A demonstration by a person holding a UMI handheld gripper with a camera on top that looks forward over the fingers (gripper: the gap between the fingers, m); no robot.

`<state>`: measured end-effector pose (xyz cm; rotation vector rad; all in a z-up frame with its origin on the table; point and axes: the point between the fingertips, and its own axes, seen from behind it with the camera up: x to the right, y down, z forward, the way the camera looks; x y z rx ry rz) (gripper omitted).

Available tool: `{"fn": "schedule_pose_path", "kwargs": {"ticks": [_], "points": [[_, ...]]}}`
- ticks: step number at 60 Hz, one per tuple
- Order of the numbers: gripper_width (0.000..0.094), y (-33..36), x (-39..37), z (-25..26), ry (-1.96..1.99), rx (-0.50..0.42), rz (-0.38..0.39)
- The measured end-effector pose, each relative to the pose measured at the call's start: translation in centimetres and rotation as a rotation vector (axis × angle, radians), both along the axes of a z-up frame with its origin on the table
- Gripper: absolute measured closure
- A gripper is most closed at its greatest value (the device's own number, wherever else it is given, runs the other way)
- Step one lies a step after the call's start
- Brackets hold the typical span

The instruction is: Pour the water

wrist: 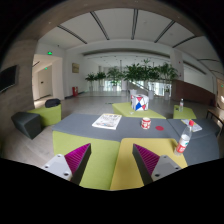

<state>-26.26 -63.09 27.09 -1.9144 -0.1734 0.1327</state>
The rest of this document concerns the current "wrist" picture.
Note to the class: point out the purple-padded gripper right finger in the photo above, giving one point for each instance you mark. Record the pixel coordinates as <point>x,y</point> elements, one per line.
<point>153,167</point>

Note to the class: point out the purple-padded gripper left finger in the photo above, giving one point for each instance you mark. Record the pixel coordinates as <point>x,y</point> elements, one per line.
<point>71,166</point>

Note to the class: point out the plastic water bottle red cap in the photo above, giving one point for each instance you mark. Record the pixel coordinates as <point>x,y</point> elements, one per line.
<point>184,139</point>

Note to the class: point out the distant water bottle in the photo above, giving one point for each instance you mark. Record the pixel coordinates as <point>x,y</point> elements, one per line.
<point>181,105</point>

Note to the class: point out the grey green modular table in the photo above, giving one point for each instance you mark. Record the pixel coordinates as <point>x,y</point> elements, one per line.
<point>112,165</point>

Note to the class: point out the red round coaster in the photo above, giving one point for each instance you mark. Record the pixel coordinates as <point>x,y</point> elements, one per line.
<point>159,128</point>

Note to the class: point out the red white mug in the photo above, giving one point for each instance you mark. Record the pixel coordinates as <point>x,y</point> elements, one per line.
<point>146,123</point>

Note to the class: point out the green ottoman left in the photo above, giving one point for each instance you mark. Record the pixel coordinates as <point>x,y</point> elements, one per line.
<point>49,116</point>

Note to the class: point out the green ottoman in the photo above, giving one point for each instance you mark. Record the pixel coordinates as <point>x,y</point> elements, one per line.
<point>126,110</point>
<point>49,116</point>
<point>187,113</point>

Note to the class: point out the open magazine on table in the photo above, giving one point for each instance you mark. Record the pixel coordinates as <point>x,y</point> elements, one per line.
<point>107,121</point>

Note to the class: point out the magazine at right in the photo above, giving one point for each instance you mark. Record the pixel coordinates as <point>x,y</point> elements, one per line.
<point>195,127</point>

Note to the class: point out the green ottoman centre back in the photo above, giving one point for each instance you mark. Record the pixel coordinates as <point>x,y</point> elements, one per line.
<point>126,110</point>

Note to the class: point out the green ottoman right back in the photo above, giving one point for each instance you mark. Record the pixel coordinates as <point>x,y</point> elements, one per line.
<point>187,113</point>

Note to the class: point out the colourful geometric box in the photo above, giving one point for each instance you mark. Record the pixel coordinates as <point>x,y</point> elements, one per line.
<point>139,102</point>

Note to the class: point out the black bag on ottoman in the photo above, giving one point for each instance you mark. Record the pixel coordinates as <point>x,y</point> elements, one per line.
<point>52,103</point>

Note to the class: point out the red fire extinguisher box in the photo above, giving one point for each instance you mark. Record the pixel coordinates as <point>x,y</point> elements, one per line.
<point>75,91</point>

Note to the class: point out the potted plants row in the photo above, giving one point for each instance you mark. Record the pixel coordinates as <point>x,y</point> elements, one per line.
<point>139,72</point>

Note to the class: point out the framed picture on wall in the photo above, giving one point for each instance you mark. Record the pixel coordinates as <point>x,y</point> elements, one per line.
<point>75,68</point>

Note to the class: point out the wall-mounted black television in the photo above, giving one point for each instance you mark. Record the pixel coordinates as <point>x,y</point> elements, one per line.
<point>8,78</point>

